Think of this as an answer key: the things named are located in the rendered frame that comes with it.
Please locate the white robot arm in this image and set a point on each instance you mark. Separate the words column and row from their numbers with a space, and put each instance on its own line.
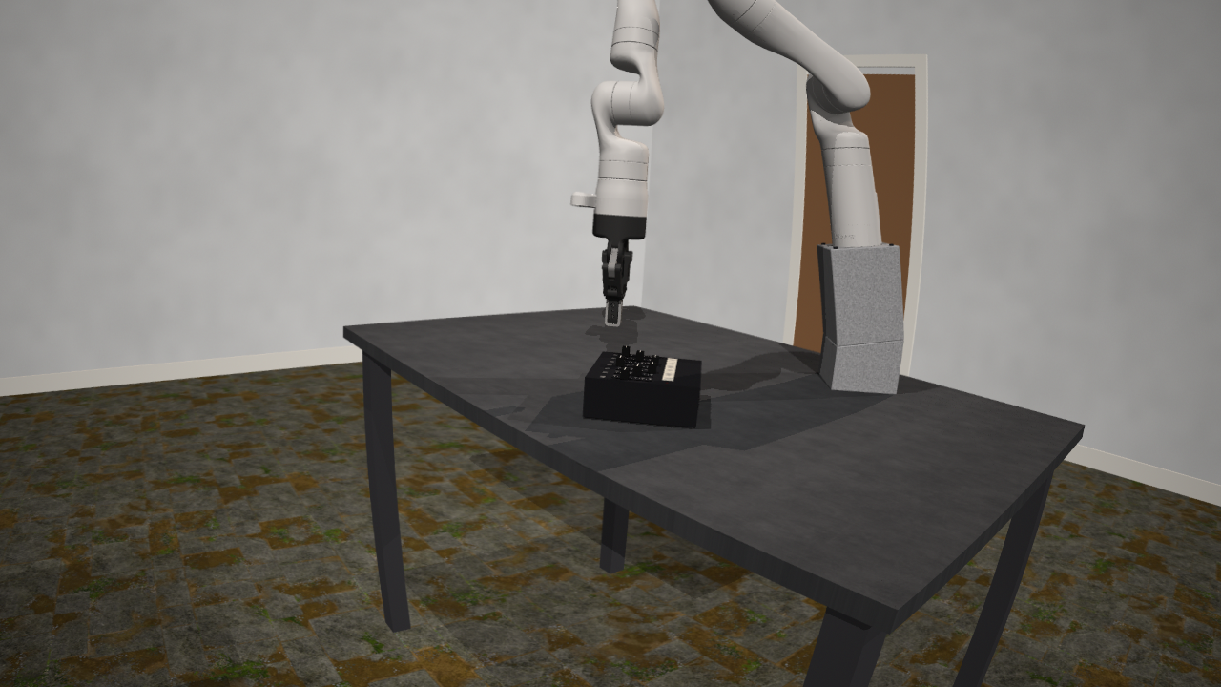
column 842, row 88

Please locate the dark grey lighting desk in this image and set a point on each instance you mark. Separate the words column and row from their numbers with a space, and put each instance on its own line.
column 668, row 394

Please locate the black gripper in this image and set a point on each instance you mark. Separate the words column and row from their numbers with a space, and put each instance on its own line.
column 618, row 230

